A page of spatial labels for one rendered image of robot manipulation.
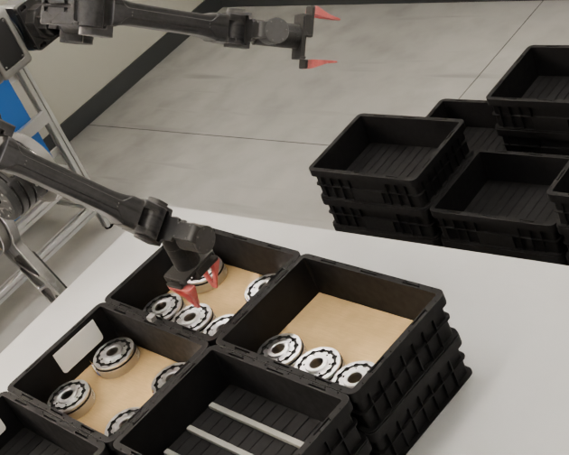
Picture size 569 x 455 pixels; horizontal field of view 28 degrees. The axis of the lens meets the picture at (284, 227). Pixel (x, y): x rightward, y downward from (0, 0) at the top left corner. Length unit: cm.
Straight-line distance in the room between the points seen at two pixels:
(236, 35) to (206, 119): 281
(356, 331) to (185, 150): 290
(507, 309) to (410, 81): 257
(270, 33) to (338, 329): 66
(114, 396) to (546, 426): 93
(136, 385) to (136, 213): 45
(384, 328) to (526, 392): 31
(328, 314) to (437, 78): 258
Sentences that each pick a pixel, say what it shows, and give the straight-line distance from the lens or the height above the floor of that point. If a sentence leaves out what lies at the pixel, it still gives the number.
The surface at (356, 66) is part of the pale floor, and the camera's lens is 524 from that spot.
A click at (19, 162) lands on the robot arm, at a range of 214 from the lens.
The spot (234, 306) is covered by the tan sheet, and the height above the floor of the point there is 83.
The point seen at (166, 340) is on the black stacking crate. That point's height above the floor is 90.
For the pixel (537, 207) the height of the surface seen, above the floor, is 38.
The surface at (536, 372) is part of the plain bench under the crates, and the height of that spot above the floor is 70.
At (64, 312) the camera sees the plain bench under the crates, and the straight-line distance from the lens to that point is 314.
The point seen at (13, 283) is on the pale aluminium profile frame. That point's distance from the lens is 462.
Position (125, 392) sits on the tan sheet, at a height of 83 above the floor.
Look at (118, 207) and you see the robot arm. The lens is 223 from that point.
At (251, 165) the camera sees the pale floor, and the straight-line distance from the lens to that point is 482.
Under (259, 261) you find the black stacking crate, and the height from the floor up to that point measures 87.
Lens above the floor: 230
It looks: 32 degrees down
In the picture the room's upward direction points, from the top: 25 degrees counter-clockwise
